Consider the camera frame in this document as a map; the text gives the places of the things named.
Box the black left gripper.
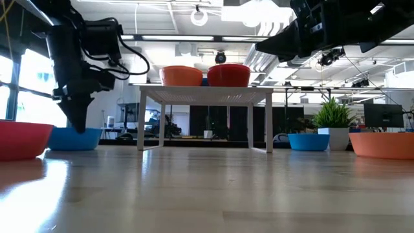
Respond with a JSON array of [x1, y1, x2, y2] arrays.
[[48, 24, 116, 133]]

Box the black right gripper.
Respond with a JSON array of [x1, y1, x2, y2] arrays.
[[254, 0, 373, 63]]

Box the green plant in white pot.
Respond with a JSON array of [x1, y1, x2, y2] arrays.
[[312, 96, 356, 151]]

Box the black partition panels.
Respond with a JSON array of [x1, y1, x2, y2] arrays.
[[189, 105, 305, 142]]

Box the grey office chair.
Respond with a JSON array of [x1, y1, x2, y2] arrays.
[[272, 133, 289, 145]]

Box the white perforated metal shelf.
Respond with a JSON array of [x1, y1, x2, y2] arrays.
[[136, 85, 274, 154]]

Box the round white ceiling lamp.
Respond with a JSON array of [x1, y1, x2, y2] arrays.
[[190, 8, 209, 27]]

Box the light wooden desk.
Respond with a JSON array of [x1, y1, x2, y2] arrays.
[[147, 137, 229, 143]]

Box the black bar with light strips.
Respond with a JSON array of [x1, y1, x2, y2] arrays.
[[119, 34, 414, 45]]

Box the silver ceiling duct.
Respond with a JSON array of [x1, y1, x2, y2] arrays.
[[244, 19, 321, 87]]

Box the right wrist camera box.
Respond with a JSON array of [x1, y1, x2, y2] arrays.
[[290, 0, 324, 25]]

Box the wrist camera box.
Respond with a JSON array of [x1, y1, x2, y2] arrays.
[[290, 0, 324, 25], [84, 18, 124, 61]]

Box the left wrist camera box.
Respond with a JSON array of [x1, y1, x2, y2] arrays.
[[84, 18, 124, 61]]

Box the black camera cable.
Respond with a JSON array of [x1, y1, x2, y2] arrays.
[[109, 32, 151, 81]]

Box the yellow cable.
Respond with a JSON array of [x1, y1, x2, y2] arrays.
[[0, 0, 16, 24]]

